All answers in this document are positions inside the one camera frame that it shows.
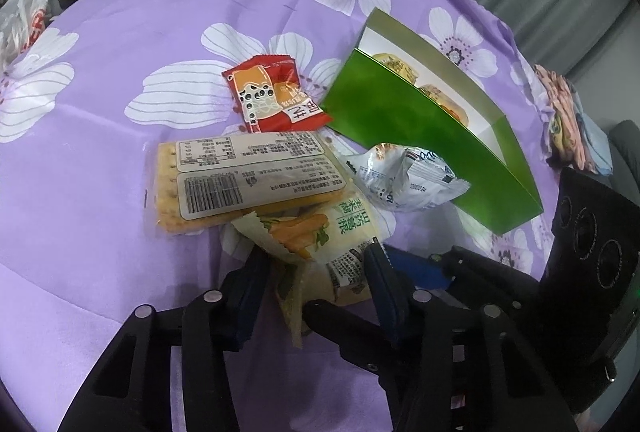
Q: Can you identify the grey sofa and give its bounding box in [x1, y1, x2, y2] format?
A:
[607, 119, 640, 193]

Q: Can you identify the clear cracker packet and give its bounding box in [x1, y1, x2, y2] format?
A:
[142, 132, 358, 238]

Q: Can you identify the yellow red-label snack packet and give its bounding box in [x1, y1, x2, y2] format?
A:
[417, 83, 471, 128]

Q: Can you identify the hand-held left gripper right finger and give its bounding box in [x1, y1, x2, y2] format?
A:
[365, 243, 576, 432]

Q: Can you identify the small yellow snack packet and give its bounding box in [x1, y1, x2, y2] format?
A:
[372, 53, 420, 85]

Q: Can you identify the white red plastic bag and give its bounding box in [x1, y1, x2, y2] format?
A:
[0, 0, 51, 63]

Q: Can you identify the white blue snack packet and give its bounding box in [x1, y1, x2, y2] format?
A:
[345, 142, 472, 213]

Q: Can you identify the purple floral cloth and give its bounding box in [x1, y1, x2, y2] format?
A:
[0, 0, 566, 432]

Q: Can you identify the pile of folded clothes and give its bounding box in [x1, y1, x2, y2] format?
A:
[532, 63, 613, 176]

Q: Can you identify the green cardboard box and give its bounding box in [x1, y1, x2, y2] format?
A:
[320, 7, 544, 233]

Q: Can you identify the pale green snack packet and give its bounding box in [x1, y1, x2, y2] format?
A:
[231, 199, 396, 350]

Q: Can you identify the red snack packet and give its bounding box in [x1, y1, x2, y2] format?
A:
[221, 54, 333, 134]

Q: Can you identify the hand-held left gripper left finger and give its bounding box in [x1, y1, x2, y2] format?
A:
[57, 256, 274, 432]

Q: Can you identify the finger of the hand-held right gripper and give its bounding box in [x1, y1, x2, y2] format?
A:
[302, 299, 403, 432]
[385, 244, 543, 329]

